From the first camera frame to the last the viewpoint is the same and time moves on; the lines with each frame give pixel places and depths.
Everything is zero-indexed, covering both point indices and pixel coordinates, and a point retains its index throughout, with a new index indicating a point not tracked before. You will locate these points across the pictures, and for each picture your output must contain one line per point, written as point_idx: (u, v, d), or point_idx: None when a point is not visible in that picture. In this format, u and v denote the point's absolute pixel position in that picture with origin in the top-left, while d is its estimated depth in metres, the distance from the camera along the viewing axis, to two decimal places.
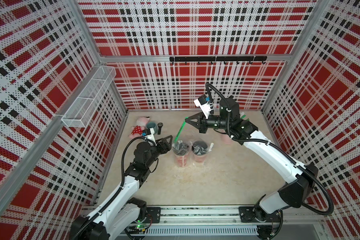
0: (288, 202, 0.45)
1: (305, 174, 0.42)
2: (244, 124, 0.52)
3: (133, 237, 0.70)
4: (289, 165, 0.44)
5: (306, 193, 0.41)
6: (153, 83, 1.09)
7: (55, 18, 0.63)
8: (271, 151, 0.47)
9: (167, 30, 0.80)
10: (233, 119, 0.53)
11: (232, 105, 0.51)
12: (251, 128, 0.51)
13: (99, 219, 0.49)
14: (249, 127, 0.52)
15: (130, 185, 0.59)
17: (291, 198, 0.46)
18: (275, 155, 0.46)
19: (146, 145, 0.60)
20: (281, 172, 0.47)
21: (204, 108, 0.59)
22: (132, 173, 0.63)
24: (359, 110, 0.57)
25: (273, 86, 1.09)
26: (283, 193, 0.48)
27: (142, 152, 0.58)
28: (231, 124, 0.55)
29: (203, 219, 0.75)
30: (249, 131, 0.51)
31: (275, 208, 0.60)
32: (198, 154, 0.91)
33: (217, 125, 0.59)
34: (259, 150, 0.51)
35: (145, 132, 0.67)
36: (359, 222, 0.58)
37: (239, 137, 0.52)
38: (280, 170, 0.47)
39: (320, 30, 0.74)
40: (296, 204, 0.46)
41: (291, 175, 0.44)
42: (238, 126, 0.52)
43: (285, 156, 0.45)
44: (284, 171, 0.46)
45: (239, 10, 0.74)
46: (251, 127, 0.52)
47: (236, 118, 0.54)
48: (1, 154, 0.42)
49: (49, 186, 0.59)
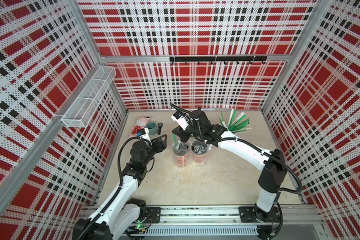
0: (268, 189, 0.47)
1: (271, 159, 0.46)
2: (214, 128, 0.59)
3: (133, 237, 0.70)
4: (257, 154, 0.49)
5: (279, 177, 0.46)
6: (153, 83, 1.09)
7: (55, 18, 0.63)
8: (241, 145, 0.52)
9: (167, 30, 0.80)
10: (203, 126, 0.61)
11: (199, 114, 0.59)
12: (220, 130, 0.57)
13: (101, 219, 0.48)
14: (218, 130, 0.58)
15: (129, 184, 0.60)
17: (269, 185, 0.50)
18: (244, 147, 0.51)
19: (142, 144, 0.61)
20: (253, 162, 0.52)
21: (179, 122, 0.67)
22: (129, 173, 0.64)
24: (359, 110, 0.57)
25: (273, 86, 1.09)
26: (262, 182, 0.52)
27: (139, 151, 0.59)
28: (203, 130, 0.63)
29: (203, 219, 0.75)
30: (219, 133, 0.57)
31: (271, 204, 0.61)
32: (198, 153, 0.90)
33: (194, 134, 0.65)
34: (232, 148, 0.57)
35: (140, 132, 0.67)
36: (358, 223, 0.58)
37: (212, 140, 0.58)
38: (251, 160, 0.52)
39: (320, 30, 0.74)
40: (273, 189, 0.49)
41: (260, 163, 0.49)
42: (210, 131, 0.58)
43: (251, 146, 0.51)
44: (255, 160, 0.51)
45: (239, 10, 0.74)
46: (222, 129, 0.58)
47: (207, 124, 0.61)
48: (1, 154, 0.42)
49: (49, 186, 0.59)
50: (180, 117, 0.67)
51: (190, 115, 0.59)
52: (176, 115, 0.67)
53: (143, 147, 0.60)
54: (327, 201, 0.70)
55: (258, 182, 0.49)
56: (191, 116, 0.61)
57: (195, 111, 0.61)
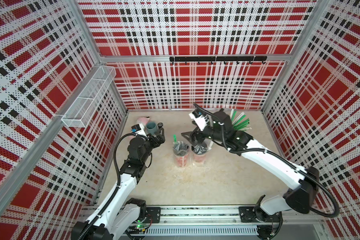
0: (296, 208, 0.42)
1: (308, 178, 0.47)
2: (238, 134, 0.53)
3: (133, 237, 0.70)
4: (291, 171, 0.43)
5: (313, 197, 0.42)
6: (153, 82, 1.09)
7: (55, 17, 0.63)
8: (271, 158, 0.47)
9: (167, 30, 0.80)
10: (227, 132, 0.54)
11: (224, 118, 0.52)
12: (246, 138, 0.52)
13: (99, 222, 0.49)
14: (244, 137, 0.52)
15: (127, 183, 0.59)
17: (299, 205, 0.45)
18: (274, 161, 0.46)
19: (139, 141, 0.59)
20: (282, 178, 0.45)
21: (198, 121, 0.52)
22: (127, 171, 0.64)
24: (359, 110, 0.57)
25: (273, 86, 1.09)
26: (290, 200, 0.47)
27: (136, 148, 0.57)
28: (226, 137, 0.55)
29: (203, 219, 0.75)
30: (245, 141, 0.51)
31: (277, 210, 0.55)
32: (198, 153, 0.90)
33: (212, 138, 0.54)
34: (258, 160, 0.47)
35: (135, 128, 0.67)
36: (358, 222, 0.58)
37: (236, 149, 0.55)
38: (281, 176, 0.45)
39: (320, 30, 0.74)
40: (304, 210, 0.45)
41: (293, 182, 0.44)
42: (234, 138, 0.52)
43: (283, 161, 0.45)
44: (286, 178, 0.45)
45: (239, 10, 0.74)
46: (247, 136, 0.52)
47: (230, 130, 0.55)
48: (1, 154, 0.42)
49: (49, 186, 0.59)
50: (199, 115, 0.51)
51: (213, 117, 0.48)
52: (196, 113, 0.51)
53: (140, 143, 0.58)
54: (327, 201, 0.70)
55: (284, 198, 0.51)
56: (213, 118, 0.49)
57: (219, 114, 0.53)
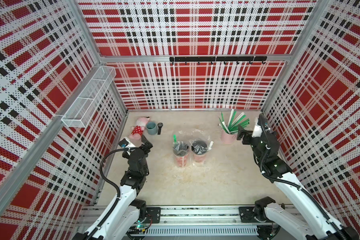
0: None
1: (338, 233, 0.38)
2: (277, 163, 0.54)
3: (133, 237, 0.70)
4: (320, 219, 0.41)
5: None
6: (153, 83, 1.09)
7: (55, 18, 0.63)
8: (303, 198, 0.45)
9: (167, 30, 0.80)
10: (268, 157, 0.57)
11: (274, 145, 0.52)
12: (284, 168, 0.52)
13: (99, 233, 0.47)
14: (282, 166, 0.53)
15: (127, 194, 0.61)
17: None
18: (306, 202, 0.45)
19: (138, 154, 0.59)
20: (311, 222, 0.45)
21: None
22: (128, 182, 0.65)
24: (359, 110, 0.57)
25: (273, 86, 1.09)
26: None
27: (137, 162, 0.58)
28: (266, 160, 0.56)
29: (203, 219, 0.75)
30: (282, 170, 0.51)
31: (278, 221, 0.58)
32: (198, 153, 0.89)
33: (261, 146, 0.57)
34: (291, 195, 0.50)
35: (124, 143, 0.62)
36: (358, 222, 0.58)
37: (270, 175, 0.56)
38: (310, 221, 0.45)
39: (320, 30, 0.74)
40: None
41: (320, 229, 0.41)
42: (272, 164, 0.53)
43: (315, 206, 0.43)
44: (314, 223, 0.43)
45: (239, 10, 0.74)
46: (286, 167, 0.52)
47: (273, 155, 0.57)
48: (1, 154, 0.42)
49: (49, 186, 0.59)
50: None
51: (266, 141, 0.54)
52: None
53: (140, 156, 0.59)
54: (327, 201, 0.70)
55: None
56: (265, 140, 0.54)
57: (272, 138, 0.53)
